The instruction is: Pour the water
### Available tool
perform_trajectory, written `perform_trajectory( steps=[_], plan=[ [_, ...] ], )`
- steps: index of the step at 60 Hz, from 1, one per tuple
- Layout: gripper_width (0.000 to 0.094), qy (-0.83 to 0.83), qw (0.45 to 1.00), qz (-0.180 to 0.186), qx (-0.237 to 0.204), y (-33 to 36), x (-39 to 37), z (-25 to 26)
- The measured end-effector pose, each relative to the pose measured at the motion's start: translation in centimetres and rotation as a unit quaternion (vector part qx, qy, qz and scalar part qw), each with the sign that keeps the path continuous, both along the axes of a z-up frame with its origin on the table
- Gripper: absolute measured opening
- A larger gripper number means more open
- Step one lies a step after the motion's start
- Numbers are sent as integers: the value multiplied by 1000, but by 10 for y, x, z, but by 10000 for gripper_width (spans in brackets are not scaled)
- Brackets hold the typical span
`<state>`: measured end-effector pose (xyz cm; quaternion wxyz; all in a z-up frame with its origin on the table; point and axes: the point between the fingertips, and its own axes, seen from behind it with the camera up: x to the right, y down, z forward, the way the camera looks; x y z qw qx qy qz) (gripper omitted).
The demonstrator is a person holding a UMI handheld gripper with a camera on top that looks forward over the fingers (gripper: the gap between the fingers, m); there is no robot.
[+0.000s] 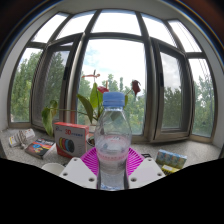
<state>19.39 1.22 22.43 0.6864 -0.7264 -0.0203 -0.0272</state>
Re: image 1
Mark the red and white filament box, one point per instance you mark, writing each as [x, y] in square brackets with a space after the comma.
[70, 140]

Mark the blue and green carton pack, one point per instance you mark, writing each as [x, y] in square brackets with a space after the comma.
[171, 158]

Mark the dark colourful flat box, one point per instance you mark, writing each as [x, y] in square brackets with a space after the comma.
[40, 148]

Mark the clear blue-capped water bottle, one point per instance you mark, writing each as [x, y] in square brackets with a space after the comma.
[113, 140]

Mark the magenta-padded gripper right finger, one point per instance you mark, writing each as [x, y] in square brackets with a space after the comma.
[148, 171]

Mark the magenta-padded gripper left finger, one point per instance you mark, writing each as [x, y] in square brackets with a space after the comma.
[78, 172]

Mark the red-flowered plant in white pot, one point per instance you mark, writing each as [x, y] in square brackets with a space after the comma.
[94, 96]

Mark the white plastic packet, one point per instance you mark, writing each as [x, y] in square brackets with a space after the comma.
[20, 137]

